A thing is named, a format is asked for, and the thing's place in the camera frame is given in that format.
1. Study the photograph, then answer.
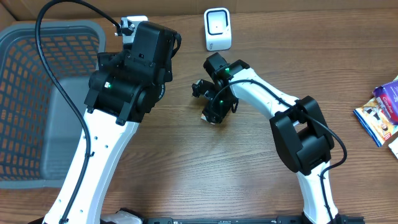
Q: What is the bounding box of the yellow snack bag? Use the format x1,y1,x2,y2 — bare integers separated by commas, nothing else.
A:
353,98,397,147

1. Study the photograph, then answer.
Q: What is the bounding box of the purple red snack pouch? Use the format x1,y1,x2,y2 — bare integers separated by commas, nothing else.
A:
373,80,397,125

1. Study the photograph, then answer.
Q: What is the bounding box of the white tube with gold cap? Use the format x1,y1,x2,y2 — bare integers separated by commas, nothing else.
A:
388,141,398,159

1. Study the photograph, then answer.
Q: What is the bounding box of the small orange juice carton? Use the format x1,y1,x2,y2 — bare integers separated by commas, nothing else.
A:
201,114,215,125

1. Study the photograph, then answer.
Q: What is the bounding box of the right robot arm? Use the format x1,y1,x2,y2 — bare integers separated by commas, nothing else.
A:
192,53,338,223

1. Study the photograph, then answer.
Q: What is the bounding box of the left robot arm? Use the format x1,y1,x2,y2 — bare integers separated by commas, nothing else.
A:
42,16,182,223

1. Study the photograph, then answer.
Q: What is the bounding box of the white barcode scanner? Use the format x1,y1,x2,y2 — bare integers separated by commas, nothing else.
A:
203,7,232,51

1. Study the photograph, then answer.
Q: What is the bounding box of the grey plastic mesh basket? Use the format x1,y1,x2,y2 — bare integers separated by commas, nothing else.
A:
1,21,106,189

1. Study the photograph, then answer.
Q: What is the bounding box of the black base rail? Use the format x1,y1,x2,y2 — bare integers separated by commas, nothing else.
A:
99,207,365,224

